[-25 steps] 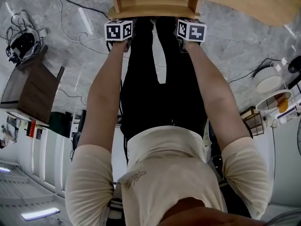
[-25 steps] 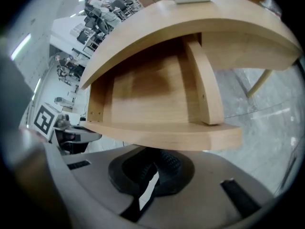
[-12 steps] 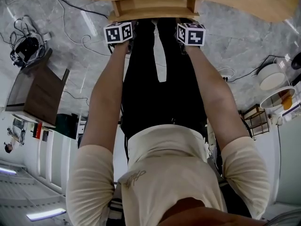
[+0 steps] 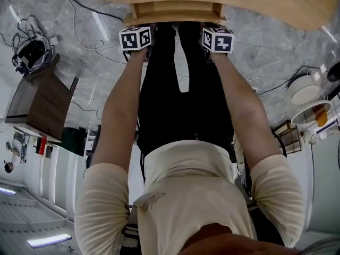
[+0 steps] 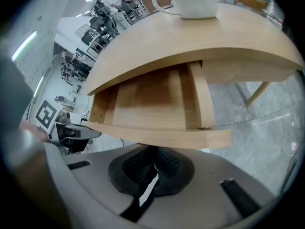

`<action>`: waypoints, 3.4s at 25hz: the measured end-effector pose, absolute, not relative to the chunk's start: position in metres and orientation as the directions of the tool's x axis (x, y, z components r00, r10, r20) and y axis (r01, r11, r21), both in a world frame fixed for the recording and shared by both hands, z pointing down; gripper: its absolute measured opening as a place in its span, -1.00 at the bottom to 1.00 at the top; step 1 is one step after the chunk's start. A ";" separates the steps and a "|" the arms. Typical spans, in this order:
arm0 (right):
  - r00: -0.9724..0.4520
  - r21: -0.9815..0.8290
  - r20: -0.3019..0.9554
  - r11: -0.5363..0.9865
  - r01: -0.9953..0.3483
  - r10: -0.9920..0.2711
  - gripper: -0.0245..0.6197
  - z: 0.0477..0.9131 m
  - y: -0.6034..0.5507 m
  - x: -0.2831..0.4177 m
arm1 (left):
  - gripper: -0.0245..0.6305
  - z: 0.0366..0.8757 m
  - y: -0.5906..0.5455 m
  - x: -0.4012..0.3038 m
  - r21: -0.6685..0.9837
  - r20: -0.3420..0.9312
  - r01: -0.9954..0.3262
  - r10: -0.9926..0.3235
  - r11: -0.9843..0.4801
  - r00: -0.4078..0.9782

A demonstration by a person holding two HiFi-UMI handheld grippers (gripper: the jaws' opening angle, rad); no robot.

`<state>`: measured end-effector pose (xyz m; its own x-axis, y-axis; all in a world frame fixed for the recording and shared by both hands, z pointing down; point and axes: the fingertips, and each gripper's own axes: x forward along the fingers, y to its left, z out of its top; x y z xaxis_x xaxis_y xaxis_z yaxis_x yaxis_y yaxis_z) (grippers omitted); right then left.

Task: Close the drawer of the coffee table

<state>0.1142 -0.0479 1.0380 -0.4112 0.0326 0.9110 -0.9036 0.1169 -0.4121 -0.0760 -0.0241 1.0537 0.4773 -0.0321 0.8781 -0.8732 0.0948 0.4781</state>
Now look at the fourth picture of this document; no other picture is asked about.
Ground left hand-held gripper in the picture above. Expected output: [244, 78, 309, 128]
[118, 25, 153, 52]

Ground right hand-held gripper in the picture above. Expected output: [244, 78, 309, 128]
[201, 26, 236, 54]

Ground person's left forearm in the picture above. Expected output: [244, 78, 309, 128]
[90, 48, 150, 174]

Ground person's right forearm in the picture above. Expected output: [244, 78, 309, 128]
[209, 52, 284, 169]

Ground wooden coffee table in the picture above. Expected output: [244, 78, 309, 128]
[79, 0, 338, 31]

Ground person's black trousers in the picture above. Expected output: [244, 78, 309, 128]
[136, 22, 235, 156]

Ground dark wood cabinet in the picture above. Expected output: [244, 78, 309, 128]
[4, 53, 80, 143]

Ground black round stand base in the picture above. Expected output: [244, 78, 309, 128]
[327, 62, 340, 82]

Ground orange cloth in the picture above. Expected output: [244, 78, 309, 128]
[315, 109, 328, 126]

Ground person's cream shirt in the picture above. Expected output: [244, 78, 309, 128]
[74, 139, 306, 255]

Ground red box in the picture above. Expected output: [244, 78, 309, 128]
[35, 136, 48, 156]

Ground person's neck and chin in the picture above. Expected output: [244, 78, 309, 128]
[177, 222, 301, 255]

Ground ceiling light strip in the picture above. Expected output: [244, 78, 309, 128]
[0, 186, 17, 197]
[26, 233, 73, 249]

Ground black metal lantern frame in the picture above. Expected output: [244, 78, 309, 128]
[271, 120, 303, 157]

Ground black shoulder strap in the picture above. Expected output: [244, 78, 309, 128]
[246, 203, 285, 247]

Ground black grey harness strap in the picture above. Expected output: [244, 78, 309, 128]
[121, 205, 140, 249]

